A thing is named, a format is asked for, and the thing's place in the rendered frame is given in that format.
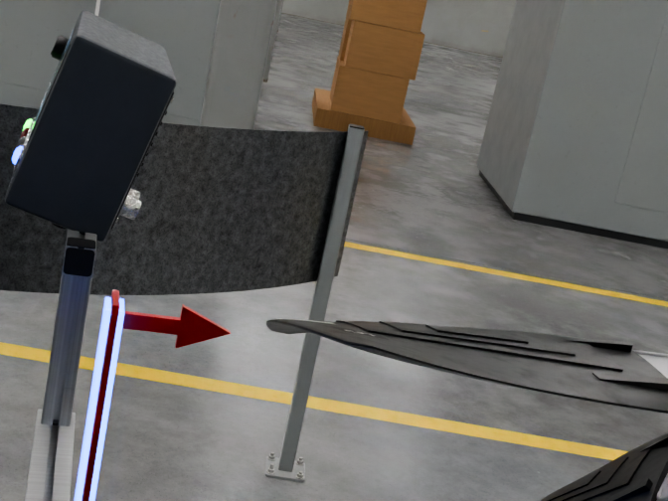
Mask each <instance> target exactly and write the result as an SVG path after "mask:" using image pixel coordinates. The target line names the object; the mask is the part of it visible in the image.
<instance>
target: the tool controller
mask: <svg viewBox="0 0 668 501"><path fill-rule="evenodd" d="M51 55H52V58H55V59H57V60H59V63H58V66H57V68H56V70H55V72H54V76H53V79H52V81H51V84H50V86H49V88H48V91H47V93H46V95H45V97H44V100H43V102H42V104H41V107H40V109H39V111H38V114H37V116H36V118H35V121H34V124H33V127H32V130H31V133H30V136H29V140H28V142H27V147H26V149H25V152H24V154H23V156H22V159H21V161H20V163H19V166H18V168H15V170H14V173H13V175H12V178H11V181H10V184H9V187H8V190H7V192H6V196H5V203H6V204H7V205H9V206H11V207H14V208H16V209H19V210H21V211H24V212H26V213H29V214H31V215H34V216H36V217H39V218H41V219H44V220H46V221H49V222H51V223H52V224H53V225H54V226H56V227H58V228H61V229H69V230H72V231H78V232H80V234H81V235H84V236H85V233H91V234H96V240H97V241H98V242H103V241H104V240H105V239H106V237H107V235H108V233H109V231H110V229H113V226H114V224H117V222H118V220H119V217H118V215H121V216H124V217H126V218H129V219H131V220H134V219H135V218H136V216H137V214H138V212H139V210H140V207H141V201H138V200H139V197H140V192H138V191H136V190H133V189H131V187H132V185H133V182H134V180H135V178H136V176H137V177H138V175H139V169H140V167H141V166H143V164H144V158H145V156H147V155H148V150H149V147H150V146H152V144H153V139H154V136H156V135H157V133H158V131H157V130H158V128H159V125H161V124H162V119H163V117H164V115H166V114H167V108H168V106H169V103H170V102H171V103H172V101H173V99H174V96H173V95H174V88H175V86H176V78H175V76H174V73H173V70H172V67H171V65H170V62H169V59H168V56H167V53H166V51H165V49H164V48H163V47H162V46H160V45H158V44H156V43H154V42H152V41H150V40H148V39H145V38H143V37H141V36H139V35H137V34H135V33H133V32H130V31H128V30H126V29H124V28H122V27H120V26H118V25H115V24H113V23H111V22H109V21H107V20H105V19H102V18H100V17H98V16H96V15H94V14H92V13H91V12H88V11H82V12H81V13H80V15H79V18H78V20H77V22H76V24H75V27H74V28H73V31H72V33H71V35H70V38H69V39H68V38H66V37H64V36H59V37H58V39H57V40H56V42H55V45H54V47H53V50H52V52H51Z"/></svg>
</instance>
